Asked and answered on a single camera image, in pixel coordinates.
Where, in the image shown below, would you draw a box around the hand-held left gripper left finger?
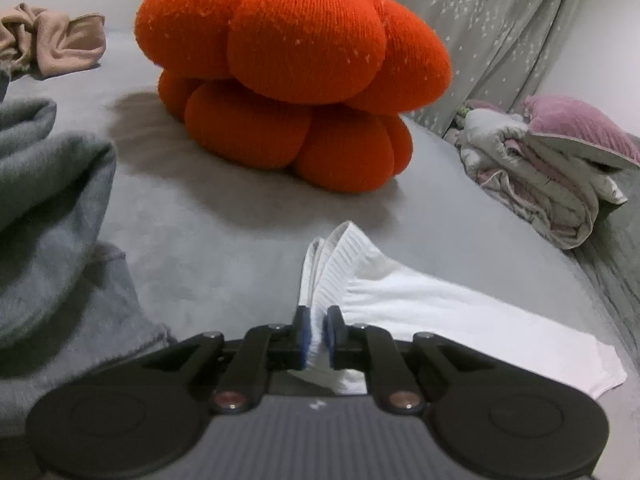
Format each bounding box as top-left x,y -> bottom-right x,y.
142,305 -> 311,414

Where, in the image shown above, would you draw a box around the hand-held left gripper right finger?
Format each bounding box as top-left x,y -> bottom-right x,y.
322,305 -> 501,416

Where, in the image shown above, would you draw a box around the white shorts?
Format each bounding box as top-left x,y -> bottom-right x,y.
290,220 -> 628,403

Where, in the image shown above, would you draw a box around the grey velvet bed sheet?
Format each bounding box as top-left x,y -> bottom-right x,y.
0,25 -> 640,480

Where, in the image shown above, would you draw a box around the folded grey pink quilt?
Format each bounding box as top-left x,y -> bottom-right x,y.
445,100 -> 628,251

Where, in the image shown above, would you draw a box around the orange pumpkin plush pillow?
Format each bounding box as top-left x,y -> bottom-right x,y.
134,0 -> 453,196

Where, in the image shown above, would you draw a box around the grey quilted bedspread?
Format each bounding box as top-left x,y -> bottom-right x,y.
570,160 -> 640,361

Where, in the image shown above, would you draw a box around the grey knit sweater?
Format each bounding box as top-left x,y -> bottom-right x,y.
0,72 -> 118,346

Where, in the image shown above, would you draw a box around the purple pillow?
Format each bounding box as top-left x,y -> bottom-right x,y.
515,94 -> 640,168

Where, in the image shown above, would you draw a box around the grey star-print curtain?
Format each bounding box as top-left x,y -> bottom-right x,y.
345,0 -> 591,138

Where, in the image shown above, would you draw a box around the beige garment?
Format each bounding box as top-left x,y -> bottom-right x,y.
0,2 -> 107,79

